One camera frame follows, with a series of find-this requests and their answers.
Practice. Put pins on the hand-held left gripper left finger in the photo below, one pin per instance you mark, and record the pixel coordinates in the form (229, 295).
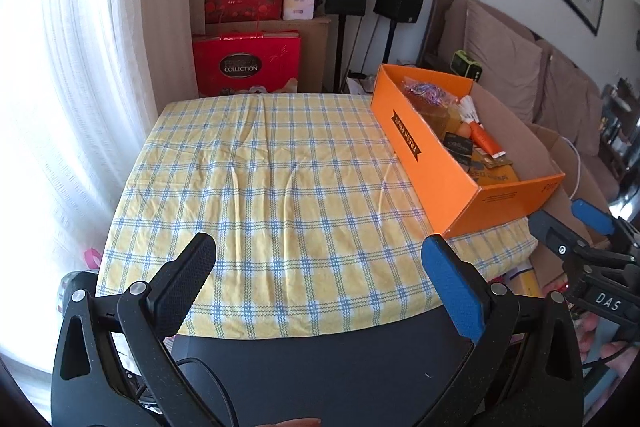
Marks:
(180, 292)

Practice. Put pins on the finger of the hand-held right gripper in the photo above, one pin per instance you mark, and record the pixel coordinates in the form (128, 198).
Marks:
(592, 214)
(555, 232)

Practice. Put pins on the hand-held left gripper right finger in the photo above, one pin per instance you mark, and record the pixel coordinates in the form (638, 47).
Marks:
(452, 287)

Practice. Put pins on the orange tube with white cap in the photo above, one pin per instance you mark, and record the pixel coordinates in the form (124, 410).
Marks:
(482, 139)

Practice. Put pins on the orange cardboard box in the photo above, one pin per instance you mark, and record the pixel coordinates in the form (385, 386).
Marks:
(425, 157)

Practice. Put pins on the bag of colourful rubber bands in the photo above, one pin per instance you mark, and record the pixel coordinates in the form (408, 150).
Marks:
(425, 89)

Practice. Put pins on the person's right hand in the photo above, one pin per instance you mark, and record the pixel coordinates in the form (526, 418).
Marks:
(612, 352)

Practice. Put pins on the pink plastic item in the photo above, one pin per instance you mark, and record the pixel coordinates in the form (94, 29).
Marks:
(92, 258)

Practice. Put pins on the dark cluttered shelf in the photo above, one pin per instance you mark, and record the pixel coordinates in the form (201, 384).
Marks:
(620, 122)

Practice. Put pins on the beige sofa cushion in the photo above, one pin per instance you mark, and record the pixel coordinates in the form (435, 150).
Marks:
(570, 102)
(500, 57)

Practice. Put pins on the black packet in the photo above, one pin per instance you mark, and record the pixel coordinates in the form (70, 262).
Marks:
(457, 146)

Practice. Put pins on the yellow blue checked tablecloth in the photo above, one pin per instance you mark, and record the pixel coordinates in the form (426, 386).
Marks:
(275, 182)

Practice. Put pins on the green black device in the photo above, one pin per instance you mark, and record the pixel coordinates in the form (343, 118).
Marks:
(467, 66)

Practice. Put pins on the dark wooden sofa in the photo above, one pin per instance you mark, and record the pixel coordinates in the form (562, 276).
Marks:
(435, 32)

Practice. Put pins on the white curtain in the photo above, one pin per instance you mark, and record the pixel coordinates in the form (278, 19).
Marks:
(75, 82)

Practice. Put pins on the red gift bag with oval label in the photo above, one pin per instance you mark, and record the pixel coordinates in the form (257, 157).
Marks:
(215, 57)

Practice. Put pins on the black speaker stand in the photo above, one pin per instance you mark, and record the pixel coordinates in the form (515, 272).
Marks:
(341, 52)
(391, 42)

